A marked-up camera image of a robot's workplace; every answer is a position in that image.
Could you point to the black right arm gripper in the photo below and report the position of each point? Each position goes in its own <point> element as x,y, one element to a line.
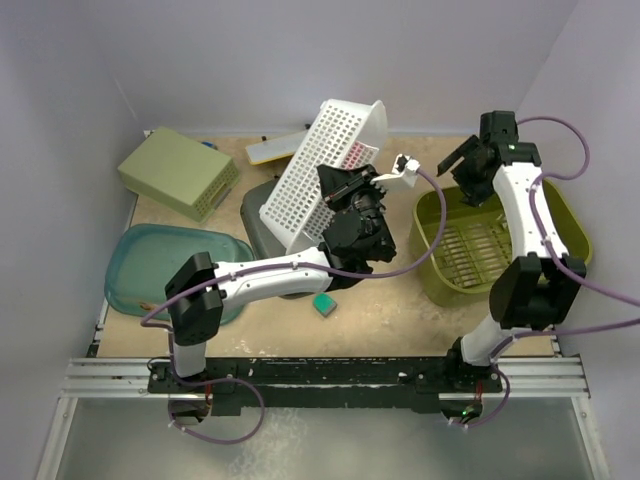
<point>476,194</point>

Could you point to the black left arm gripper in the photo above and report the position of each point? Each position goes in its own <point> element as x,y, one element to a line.
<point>335,181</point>

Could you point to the grey plastic tub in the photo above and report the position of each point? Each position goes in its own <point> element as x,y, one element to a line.
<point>260,220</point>

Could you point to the olive green plastic bin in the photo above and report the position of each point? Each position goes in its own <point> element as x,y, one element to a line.
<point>475,247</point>

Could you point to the light green perforated basket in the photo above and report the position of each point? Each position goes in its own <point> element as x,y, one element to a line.
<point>179,173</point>

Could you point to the teal plastic tub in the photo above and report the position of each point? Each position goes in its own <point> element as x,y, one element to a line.
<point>148,255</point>

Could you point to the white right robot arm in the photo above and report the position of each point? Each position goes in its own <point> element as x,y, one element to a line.
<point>540,284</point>

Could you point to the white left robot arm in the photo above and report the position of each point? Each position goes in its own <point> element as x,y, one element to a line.
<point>202,291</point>

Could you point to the pink plastic clip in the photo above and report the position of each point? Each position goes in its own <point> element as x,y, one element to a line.
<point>355,157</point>

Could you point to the yellow framed whiteboard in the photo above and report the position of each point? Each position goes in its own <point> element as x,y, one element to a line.
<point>276,148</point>

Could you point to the green and grey eraser block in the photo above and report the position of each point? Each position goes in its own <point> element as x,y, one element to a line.
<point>324,304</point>

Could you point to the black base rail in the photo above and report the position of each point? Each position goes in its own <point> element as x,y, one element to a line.
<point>418,384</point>

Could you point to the aluminium frame rails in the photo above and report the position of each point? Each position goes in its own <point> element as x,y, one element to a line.
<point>108,425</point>

